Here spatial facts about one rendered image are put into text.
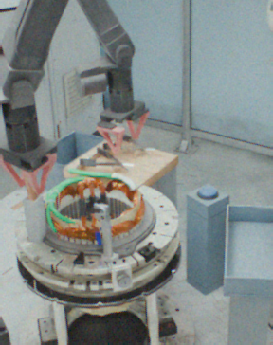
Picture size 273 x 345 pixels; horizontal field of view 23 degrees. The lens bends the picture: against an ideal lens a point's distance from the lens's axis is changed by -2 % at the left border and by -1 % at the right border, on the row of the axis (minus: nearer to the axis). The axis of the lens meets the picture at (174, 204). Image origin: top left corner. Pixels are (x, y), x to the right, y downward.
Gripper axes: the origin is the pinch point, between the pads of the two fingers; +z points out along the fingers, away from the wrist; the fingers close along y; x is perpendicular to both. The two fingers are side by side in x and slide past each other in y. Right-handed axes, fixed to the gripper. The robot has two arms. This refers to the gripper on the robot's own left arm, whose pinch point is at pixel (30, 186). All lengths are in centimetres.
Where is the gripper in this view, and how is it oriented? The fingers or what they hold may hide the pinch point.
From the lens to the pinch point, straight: 120.4
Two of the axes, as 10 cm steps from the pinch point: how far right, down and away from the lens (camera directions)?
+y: 8.3, 3.5, -4.4
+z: 0.0, 7.8, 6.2
